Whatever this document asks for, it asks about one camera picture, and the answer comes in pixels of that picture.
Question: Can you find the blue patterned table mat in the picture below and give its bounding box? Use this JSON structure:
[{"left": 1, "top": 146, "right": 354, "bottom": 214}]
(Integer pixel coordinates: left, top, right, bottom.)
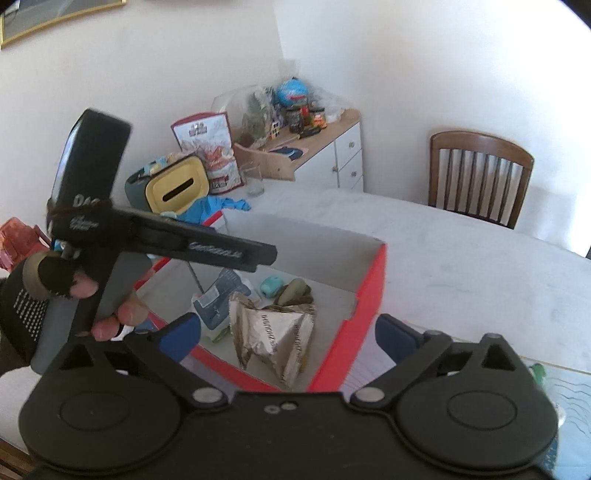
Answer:
[{"left": 341, "top": 350, "right": 591, "bottom": 480}]

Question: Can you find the wooden desk organiser tray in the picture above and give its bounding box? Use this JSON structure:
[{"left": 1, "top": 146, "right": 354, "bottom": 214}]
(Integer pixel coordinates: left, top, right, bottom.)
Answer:
[{"left": 232, "top": 136, "right": 314, "bottom": 181}]

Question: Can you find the teal small case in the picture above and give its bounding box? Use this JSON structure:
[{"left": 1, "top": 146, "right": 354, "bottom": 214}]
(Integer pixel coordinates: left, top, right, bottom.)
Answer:
[{"left": 259, "top": 276, "right": 284, "bottom": 299}]

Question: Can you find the silver foil snack bag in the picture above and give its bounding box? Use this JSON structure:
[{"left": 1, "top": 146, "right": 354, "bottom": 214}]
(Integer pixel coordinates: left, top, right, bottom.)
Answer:
[{"left": 228, "top": 292, "right": 317, "bottom": 388}]

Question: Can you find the left hand in black glove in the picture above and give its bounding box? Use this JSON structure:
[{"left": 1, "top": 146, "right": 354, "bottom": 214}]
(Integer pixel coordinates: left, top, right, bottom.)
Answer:
[{"left": 1, "top": 250, "right": 151, "bottom": 375}]

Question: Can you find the blue white snack packet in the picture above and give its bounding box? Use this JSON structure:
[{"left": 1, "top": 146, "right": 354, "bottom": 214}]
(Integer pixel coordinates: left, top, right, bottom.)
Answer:
[{"left": 191, "top": 269, "right": 259, "bottom": 343}]

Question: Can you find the clear drinking glass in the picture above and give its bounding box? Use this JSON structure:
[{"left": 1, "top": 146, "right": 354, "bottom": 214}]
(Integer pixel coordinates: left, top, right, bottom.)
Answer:
[{"left": 240, "top": 162, "right": 264, "bottom": 197}]

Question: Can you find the orange label jar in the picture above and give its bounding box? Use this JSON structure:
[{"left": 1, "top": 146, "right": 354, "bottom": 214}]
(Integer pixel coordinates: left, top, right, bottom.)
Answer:
[{"left": 308, "top": 107, "right": 328, "bottom": 129}]

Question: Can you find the blue rubber glove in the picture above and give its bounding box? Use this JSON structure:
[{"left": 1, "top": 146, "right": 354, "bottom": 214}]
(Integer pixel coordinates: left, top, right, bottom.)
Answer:
[{"left": 177, "top": 196, "right": 252, "bottom": 225}]

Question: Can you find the blue globe toy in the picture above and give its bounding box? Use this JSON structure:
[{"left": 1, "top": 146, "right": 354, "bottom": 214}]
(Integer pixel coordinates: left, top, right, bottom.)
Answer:
[{"left": 276, "top": 77, "right": 308, "bottom": 108}]

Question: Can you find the dark glass jar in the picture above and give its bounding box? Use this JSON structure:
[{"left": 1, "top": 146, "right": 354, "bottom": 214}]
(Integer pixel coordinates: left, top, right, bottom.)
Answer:
[{"left": 286, "top": 106, "right": 304, "bottom": 134}]

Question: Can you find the white wooden sideboard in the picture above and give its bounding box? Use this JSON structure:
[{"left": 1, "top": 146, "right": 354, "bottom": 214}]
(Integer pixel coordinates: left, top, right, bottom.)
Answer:
[{"left": 259, "top": 109, "right": 365, "bottom": 192}]

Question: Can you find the red white food bag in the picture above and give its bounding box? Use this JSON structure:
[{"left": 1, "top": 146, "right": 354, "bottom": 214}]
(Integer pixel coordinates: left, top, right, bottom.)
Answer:
[{"left": 170, "top": 112, "right": 243, "bottom": 195}]

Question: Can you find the red white cardboard box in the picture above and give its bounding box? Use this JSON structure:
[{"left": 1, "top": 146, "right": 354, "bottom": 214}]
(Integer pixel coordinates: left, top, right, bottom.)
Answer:
[{"left": 138, "top": 210, "right": 387, "bottom": 395}]

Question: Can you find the olive green pouch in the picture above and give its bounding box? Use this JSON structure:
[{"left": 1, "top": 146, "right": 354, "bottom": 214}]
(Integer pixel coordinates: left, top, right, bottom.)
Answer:
[{"left": 273, "top": 278, "right": 314, "bottom": 307}]

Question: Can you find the wooden chair at far side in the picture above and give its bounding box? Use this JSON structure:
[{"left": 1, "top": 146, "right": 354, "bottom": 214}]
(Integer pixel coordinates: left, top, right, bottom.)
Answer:
[{"left": 428, "top": 130, "right": 535, "bottom": 229}]

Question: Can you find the green cartoon face plush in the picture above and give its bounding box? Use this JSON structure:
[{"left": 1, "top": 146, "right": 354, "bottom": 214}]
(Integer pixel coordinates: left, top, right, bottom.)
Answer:
[{"left": 528, "top": 363, "right": 547, "bottom": 386}]

